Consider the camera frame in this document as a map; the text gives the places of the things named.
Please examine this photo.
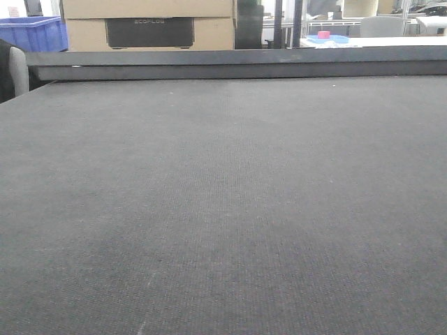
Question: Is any black conveyor belt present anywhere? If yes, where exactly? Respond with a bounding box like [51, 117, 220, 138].
[1, 76, 446, 334]

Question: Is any lower cardboard box black label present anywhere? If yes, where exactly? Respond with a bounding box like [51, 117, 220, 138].
[66, 17, 235, 52]

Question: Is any upper cardboard box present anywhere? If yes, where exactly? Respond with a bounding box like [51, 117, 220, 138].
[62, 0, 236, 19]

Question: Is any black stacked cylinder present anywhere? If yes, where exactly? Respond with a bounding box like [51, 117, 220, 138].
[235, 1, 264, 50]

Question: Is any blue tray on table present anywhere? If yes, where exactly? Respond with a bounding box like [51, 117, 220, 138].
[307, 35, 350, 45]

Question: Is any pink tape roll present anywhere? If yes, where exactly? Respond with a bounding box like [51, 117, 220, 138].
[317, 30, 330, 39]

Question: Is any white background table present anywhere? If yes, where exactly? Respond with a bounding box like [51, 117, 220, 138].
[300, 36, 446, 49]

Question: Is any grey office chair right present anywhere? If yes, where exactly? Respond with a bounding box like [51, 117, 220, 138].
[360, 16, 405, 38]

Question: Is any grey office chair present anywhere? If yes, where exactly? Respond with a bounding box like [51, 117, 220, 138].
[360, 16, 405, 38]
[9, 47, 29, 97]

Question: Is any blue plastic crate background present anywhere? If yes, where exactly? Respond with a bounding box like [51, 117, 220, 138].
[1, 16, 68, 52]

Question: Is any grey office chair left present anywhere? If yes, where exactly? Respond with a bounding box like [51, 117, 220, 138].
[9, 47, 29, 97]

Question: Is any black vertical post left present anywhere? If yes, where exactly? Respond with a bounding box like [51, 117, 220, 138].
[273, 0, 283, 49]

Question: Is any black vertical post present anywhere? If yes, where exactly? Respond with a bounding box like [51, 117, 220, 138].
[292, 0, 302, 49]
[273, 0, 283, 49]

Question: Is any black vertical post right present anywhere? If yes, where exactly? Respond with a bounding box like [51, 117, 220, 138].
[292, 0, 302, 49]

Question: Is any dark conveyor side rail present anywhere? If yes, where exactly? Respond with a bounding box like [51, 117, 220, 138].
[26, 45, 446, 81]

